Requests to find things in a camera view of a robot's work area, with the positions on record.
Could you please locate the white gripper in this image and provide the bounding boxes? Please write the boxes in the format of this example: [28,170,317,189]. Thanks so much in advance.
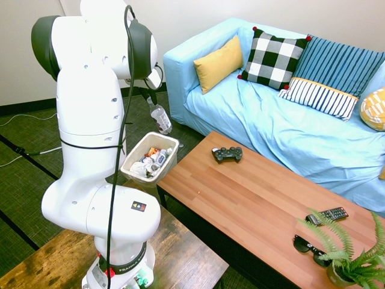
[145,66,164,105]

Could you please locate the clear plastic water bottle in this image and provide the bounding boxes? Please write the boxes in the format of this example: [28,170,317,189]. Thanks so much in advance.
[146,96,173,135]

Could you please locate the discarded bottle with blue label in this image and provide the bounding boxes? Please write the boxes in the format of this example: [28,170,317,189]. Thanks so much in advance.
[155,149,169,166]

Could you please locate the white trash bin with liner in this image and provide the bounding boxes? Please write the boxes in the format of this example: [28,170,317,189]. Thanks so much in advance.
[119,131,180,196]

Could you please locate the plain yellow pillow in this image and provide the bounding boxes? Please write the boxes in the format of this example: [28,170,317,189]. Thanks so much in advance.
[193,35,245,95]

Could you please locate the crumpled white paper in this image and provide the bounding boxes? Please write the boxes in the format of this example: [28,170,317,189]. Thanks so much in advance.
[129,161,156,178]

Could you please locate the black game controller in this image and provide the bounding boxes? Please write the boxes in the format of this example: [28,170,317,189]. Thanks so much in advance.
[211,146,244,164]

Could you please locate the black white checkered pillow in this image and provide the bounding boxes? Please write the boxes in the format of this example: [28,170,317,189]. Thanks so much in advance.
[237,26,312,91]

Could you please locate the wooden coffee table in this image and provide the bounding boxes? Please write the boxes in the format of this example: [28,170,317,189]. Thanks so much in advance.
[156,130,385,289]

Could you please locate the light blue covered sofa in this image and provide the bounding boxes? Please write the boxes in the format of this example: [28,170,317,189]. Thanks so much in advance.
[163,17,385,218]

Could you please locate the white navy striped pillow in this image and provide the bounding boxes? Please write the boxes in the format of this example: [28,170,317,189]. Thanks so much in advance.
[277,76,360,122]

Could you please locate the rustic wooden robot table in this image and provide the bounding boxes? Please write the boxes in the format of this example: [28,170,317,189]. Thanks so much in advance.
[0,179,230,289]

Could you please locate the blue striped pillow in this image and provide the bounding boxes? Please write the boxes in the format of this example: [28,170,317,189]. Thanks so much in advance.
[293,35,385,99]

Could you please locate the black sunglasses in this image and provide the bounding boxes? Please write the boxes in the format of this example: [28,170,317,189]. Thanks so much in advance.
[293,234,333,268]

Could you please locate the black TV remote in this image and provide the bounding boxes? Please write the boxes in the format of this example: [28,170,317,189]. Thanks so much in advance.
[305,206,350,226]

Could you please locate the yellow white patterned pillow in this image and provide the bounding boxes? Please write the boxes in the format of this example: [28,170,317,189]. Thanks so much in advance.
[360,87,385,132]

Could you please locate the green fern plant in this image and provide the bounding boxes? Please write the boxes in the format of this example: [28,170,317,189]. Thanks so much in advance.
[296,207,385,289]

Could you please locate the green plant pot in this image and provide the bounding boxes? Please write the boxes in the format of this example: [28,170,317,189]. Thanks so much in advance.
[326,260,357,287]

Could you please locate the thick white floor cable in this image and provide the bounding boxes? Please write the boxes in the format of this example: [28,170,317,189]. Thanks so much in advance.
[0,146,63,168]

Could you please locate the thin white floor cable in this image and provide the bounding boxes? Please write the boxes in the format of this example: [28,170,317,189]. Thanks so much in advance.
[0,113,58,127]

